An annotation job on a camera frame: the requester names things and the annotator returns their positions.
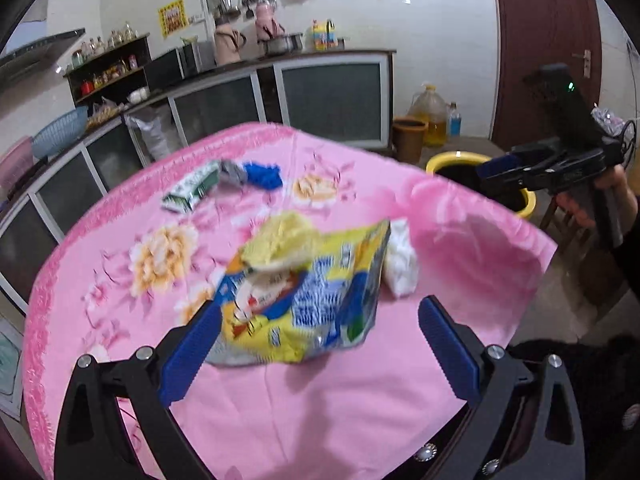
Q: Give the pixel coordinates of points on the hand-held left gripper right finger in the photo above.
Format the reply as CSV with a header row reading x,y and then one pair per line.
x,y
447,350

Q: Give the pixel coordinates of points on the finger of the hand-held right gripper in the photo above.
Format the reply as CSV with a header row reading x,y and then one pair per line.
x,y
515,184
496,166

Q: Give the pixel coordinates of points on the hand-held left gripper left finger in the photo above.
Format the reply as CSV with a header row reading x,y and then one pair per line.
x,y
192,350

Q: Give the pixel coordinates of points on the yellow rimmed trash bin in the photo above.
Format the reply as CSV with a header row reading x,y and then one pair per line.
x,y
452,162

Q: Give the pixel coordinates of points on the white tissue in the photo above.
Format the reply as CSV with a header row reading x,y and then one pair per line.
x,y
401,260

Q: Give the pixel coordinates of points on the yellow snack packet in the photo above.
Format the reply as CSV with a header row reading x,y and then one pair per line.
x,y
310,305

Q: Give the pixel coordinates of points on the yellow plastic bag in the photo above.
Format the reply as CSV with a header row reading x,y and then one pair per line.
x,y
280,242

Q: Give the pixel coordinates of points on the green white drink carton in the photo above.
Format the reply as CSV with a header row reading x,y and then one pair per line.
x,y
192,190

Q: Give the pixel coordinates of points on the grey wrapper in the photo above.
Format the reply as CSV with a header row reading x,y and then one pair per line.
x,y
234,172

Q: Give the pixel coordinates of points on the blue plastic scrap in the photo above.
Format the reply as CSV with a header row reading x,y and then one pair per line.
x,y
262,175

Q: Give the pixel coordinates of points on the person's right hand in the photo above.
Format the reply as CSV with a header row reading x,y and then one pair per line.
x,y
575,210

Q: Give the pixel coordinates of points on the dark red door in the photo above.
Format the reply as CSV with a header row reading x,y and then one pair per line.
x,y
545,60

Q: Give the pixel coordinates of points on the small blue bottle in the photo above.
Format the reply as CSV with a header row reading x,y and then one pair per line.
x,y
454,122

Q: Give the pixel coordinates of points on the large cooking oil bottle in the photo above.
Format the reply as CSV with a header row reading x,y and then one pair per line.
x,y
430,120

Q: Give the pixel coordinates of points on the brown plastic bucket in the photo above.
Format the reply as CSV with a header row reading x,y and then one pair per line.
x,y
409,140

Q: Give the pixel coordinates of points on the pink floral tablecloth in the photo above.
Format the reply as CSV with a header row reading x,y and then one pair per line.
x,y
300,410

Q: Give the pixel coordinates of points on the kitchen counter cabinet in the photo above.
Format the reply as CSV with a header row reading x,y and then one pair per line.
x,y
330,100

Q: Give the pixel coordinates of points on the yellow dish soap bottle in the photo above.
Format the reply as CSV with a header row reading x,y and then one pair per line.
x,y
322,37

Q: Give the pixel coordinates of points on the white sack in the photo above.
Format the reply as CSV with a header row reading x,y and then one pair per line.
x,y
150,137

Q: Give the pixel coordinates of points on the steel cooking pot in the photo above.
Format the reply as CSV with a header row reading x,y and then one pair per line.
x,y
282,45

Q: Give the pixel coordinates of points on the clear bag of snacks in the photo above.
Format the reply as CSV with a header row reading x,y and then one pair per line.
x,y
104,115

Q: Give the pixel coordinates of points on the blue plastic basket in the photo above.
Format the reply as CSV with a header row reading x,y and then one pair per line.
x,y
57,132

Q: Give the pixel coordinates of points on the pink plastic basin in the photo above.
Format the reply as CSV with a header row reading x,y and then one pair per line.
x,y
15,160

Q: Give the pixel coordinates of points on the pink thermos jug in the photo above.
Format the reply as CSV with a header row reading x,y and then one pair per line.
x,y
267,25
227,45

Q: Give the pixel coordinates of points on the black microwave oven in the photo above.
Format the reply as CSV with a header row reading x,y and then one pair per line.
x,y
172,67

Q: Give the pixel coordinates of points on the dark wooden spice shelf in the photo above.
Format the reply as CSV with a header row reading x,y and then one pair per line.
x,y
107,67

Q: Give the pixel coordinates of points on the row of glass bottles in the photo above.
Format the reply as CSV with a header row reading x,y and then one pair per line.
x,y
107,42

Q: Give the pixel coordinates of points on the steel range hood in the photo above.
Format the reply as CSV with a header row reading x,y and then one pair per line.
x,y
35,55

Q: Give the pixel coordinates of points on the yellow wall poster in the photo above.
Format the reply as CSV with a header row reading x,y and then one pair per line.
x,y
173,20

